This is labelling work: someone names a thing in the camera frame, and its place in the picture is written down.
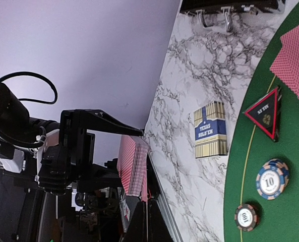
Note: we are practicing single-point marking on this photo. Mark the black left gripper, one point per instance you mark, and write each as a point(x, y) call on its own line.
point(65, 162)

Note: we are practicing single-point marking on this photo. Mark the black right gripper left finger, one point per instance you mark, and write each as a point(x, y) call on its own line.
point(137, 230)

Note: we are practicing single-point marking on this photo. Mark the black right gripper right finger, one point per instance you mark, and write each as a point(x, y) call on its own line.
point(158, 231)

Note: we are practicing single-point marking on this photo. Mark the red playing card deck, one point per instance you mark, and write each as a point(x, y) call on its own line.
point(132, 166)

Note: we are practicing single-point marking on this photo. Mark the red chip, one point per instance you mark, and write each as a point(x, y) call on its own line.
point(247, 216)

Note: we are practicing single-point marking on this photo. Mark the chip stack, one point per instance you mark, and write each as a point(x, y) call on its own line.
point(272, 179)

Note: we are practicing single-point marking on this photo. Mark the triangular all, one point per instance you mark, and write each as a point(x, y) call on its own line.
point(265, 113)

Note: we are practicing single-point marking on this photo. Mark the dealt cards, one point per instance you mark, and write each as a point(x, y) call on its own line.
point(286, 64)

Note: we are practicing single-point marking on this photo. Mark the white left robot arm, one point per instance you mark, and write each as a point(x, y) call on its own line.
point(23, 139)

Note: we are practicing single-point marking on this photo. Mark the blue texas holdem card box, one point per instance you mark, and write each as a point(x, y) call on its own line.
point(210, 130)

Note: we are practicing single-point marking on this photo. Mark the round green poker mat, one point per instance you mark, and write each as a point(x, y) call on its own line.
point(251, 148)

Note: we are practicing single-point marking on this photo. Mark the black poker chip case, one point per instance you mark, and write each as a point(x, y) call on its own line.
point(227, 8)

